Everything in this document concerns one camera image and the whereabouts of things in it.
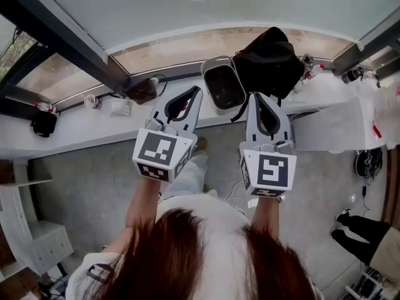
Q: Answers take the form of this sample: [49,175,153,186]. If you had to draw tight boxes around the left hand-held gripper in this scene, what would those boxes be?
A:
[132,85,204,183]

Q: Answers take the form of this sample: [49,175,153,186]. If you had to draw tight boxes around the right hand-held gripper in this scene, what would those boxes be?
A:
[239,91,298,197]

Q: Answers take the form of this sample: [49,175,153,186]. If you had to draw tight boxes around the white basket with handle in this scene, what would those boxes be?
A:
[201,56,248,113]

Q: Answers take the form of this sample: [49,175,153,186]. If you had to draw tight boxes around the person's right forearm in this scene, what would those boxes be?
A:
[251,194,281,233]

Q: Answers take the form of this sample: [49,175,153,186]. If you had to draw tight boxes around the person's left forearm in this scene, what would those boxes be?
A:
[125,176,171,229]

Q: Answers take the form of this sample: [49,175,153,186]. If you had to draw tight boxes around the brown handbag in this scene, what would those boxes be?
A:
[117,74,168,105]

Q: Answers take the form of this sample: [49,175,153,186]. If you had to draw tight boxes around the black backpack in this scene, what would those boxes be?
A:
[230,26,306,123]

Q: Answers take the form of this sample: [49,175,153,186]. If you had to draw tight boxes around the small clear plastic bag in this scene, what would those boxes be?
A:
[111,100,132,117]

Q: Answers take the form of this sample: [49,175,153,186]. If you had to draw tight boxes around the person's light trousers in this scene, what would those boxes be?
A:
[159,137,209,199]

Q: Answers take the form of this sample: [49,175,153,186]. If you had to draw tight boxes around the white cabinet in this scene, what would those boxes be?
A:
[293,97,376,154]

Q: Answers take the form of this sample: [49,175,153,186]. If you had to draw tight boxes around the clear bottle red cap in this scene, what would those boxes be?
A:
[307,63,326,81]
[33,101,57,114]

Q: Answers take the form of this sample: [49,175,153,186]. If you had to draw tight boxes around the plastic drink cup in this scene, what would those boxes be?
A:
[84,94,103,110]

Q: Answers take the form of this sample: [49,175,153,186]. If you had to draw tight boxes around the black flask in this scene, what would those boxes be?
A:
[342,67,365,83]

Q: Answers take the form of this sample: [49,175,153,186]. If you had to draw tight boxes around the person's white shirt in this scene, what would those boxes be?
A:
[66,189,316,300]

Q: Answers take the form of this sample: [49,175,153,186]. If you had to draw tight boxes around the clear bag of bottles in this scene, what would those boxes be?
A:
[359,79,400,149]

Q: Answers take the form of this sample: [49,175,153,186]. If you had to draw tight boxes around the white drawer unit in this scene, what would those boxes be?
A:
[0,179,75,274]

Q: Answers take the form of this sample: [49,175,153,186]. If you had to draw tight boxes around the white floor cable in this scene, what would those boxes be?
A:
[223,179,251,206]

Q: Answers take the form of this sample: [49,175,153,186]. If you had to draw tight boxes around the round black cable basket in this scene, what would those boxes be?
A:
[354,148,384,178]

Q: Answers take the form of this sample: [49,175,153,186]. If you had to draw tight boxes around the black strap buckle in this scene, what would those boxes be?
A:
[86,263,113,283]

